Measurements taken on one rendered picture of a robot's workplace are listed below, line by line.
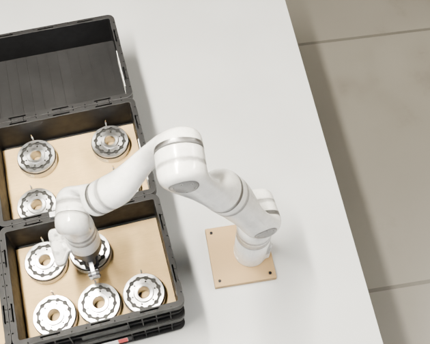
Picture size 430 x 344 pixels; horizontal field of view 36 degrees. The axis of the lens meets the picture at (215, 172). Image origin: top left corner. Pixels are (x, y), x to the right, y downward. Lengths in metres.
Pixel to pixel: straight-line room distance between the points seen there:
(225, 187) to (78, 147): 0.70
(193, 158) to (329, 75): 1.96
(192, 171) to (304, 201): 0.83
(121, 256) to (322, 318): 0.56
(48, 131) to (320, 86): 1.50
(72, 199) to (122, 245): 0.38
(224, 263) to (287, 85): 0.64
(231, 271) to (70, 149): 0.56
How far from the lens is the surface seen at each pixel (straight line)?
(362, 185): 2.79
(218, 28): 2.24
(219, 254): 1.82
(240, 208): 1.35
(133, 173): 1.24
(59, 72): 2.01
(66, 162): 1.84
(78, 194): 1.37
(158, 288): 1.64
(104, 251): 1.69
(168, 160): 1.14
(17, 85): 2.01
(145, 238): 1.72
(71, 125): 1.85
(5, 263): 1.66
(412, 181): 2.86
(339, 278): 1.86
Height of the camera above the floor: 2.42
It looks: 63 degrees down
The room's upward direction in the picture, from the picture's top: 3 degrees clockwise
